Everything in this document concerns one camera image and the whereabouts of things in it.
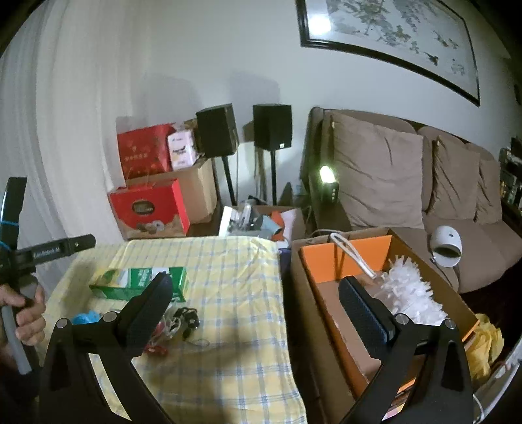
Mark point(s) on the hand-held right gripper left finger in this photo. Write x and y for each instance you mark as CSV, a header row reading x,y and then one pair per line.
x,y
142,314

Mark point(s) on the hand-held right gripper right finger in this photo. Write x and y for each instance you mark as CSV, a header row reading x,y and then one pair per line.
x,y
363,314

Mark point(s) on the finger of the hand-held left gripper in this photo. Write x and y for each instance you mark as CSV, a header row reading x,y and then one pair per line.
x,y
81,242

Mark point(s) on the orange-lined cardboard box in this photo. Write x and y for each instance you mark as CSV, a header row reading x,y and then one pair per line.
x,y
338,301

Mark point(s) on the green toothpaste box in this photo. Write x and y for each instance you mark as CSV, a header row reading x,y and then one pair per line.
x,y
134,281

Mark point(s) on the white fluffy duster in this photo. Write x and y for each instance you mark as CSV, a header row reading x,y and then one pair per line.
x,y
408,293

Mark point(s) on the blue funnel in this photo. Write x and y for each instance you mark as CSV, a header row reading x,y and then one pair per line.
x,y
87,318

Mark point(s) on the person's left hand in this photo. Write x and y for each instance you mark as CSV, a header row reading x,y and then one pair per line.
x,y
30,326

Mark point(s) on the white earphones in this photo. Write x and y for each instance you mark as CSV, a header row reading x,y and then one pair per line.
x,y
171,326

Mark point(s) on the red chocolate gift box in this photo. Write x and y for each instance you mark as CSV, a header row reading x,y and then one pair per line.
x,y
147,212

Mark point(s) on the yellow checked tablecloth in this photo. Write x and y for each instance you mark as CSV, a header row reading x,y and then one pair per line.
x,y
228,285

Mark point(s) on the white dome nail lamp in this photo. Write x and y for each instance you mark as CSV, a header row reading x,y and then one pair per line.
x,y
444,240

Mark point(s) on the large red gift box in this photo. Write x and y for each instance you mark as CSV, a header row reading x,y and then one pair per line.
x,y
142,151

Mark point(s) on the white curtain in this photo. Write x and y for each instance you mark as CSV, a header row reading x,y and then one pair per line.
x,y
53,102

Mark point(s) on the yellow plastic bag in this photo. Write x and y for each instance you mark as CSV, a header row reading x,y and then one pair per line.
x,y
485,338

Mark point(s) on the plain brown cardboard box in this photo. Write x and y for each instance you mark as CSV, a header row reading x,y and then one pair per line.
x,y
200,191

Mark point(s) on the pink white tissue pack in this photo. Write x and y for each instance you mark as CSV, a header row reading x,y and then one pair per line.
x,y
182,151

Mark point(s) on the open box of clutter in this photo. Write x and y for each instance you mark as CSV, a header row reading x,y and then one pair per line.
x,y
261,222

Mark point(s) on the large brown cushion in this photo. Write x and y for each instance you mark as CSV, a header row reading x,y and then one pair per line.
x,y
375,171

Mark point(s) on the brown sofa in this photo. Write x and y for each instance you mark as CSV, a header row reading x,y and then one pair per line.
x,y
489,244

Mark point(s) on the lit portable lantern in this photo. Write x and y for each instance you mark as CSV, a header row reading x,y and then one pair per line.
x,y
326,174

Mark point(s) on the black speaker stand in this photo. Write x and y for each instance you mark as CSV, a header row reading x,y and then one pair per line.
x,y
228,181
273,177

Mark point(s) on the medium brown cushion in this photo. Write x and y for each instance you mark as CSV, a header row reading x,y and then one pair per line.
x,y
452,183

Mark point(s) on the small brown cushion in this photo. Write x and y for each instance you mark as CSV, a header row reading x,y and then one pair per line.
x,y
487,191

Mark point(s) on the black speaker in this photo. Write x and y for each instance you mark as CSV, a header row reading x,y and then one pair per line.
x,y
216,130
271,126

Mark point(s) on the dark cluttered shelf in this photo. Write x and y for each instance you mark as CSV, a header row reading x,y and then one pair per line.
x,y
512,179

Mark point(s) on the framed ink painting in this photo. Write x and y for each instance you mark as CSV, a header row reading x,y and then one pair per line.
x,y
387,24

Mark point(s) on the small dark wall clock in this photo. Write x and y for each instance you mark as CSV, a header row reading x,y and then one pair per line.
x,y
518,93

